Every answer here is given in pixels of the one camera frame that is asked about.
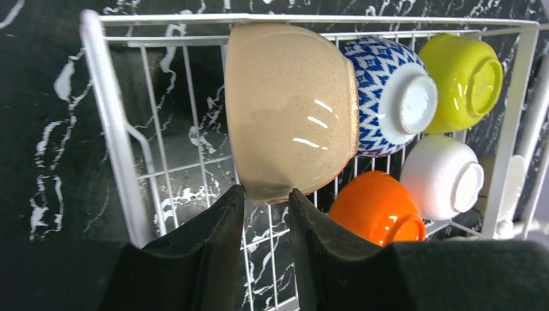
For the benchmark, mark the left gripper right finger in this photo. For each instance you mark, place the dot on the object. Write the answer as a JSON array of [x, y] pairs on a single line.
[[337, 270]]

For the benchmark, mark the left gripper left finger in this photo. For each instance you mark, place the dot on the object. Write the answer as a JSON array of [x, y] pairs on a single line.
[[194, 267]]

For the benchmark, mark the cream bowl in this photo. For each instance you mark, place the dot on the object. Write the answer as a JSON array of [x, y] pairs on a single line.
[[378, 208], [292, 110]]

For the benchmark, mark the white bowl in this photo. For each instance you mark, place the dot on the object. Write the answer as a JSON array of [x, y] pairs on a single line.
[[443, 176]]

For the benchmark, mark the red patterned bowl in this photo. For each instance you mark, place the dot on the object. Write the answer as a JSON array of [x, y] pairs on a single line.
[[397, 97]]

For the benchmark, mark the yellow-green bowl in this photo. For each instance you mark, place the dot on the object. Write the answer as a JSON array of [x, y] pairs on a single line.
[[468, 77]]

